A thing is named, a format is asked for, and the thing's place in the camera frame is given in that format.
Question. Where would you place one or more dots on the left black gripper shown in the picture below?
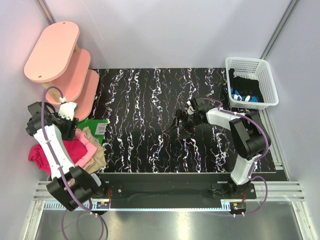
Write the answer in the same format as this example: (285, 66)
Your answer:
(70, 134)

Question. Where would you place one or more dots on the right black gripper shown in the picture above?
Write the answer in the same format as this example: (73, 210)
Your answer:
(179, 114)

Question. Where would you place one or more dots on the red t shirt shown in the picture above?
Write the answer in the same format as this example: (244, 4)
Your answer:
(76, 150)

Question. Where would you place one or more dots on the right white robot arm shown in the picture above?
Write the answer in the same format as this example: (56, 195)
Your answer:
(250, 138)

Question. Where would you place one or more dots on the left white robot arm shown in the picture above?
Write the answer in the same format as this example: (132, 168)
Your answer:
(71, 185)

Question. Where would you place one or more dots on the green folder with label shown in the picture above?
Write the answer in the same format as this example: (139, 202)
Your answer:
(97, 127)

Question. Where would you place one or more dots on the folded pink t shirt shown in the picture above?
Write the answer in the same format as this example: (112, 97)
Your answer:
(91, 149)

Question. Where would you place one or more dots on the black marble pattern mat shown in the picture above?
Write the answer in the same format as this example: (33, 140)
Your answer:
(141, 103)

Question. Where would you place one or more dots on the folded beige t shirt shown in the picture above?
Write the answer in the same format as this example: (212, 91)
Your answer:
(98, 160)

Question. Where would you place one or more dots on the blue white garment in basket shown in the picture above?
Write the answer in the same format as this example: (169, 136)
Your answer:
(245, 95)

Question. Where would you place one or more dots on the pink three-tier shelf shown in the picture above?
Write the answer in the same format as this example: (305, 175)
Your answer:
(56, 61)

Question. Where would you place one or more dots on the black clothes in basket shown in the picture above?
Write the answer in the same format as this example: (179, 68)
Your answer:
(238, 82)

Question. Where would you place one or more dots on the white plastic basket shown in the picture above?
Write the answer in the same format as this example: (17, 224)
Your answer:
(253, 68)

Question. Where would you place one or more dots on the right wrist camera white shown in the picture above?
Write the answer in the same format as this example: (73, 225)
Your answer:
(189, 108)

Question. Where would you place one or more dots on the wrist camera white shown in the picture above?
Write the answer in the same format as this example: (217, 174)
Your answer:
(67, 109)
(189, 108)

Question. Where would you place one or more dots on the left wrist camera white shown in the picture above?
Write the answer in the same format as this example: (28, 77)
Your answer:
(67, 109)

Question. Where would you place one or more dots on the aluminium rail frame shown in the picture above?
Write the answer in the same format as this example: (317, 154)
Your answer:
(279, 212)

